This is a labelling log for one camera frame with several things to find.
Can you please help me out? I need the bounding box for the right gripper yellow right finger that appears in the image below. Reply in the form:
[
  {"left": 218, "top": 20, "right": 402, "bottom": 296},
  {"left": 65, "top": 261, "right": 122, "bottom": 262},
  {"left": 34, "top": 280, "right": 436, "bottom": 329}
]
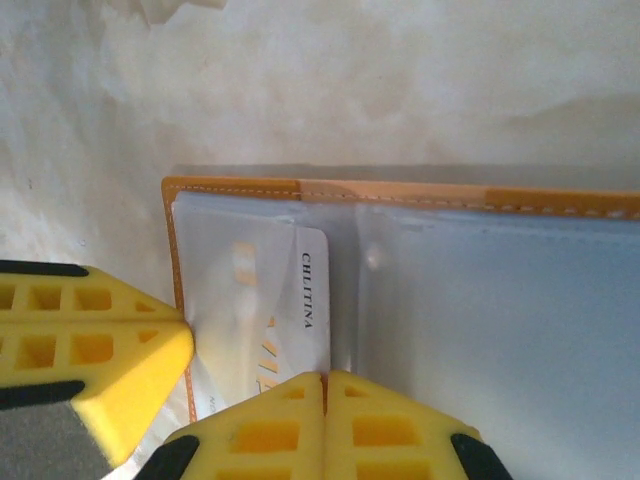
[{"left": 324, "top": 368, "right": 507, "bottom": 480}]

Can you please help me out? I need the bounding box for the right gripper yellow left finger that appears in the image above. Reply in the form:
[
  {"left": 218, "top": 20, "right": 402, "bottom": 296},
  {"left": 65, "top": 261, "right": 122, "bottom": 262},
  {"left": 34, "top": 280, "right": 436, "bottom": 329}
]
[{"left": 142, "top": 370, "right": 326, "bottom": 480}]

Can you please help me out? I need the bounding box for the white VIP card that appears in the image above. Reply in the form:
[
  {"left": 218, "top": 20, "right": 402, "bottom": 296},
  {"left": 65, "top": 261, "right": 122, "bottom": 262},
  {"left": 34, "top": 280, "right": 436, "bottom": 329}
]
[{"left": 192, "top": 227, "right": 332, "bottom": 416}]

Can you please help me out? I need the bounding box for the orange leather card holder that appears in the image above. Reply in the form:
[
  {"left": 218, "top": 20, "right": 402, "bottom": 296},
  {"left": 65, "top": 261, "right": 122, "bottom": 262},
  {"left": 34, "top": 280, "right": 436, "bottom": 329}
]
[{"left": 159, "top": 167, "right": 640, "bottom": 480}]

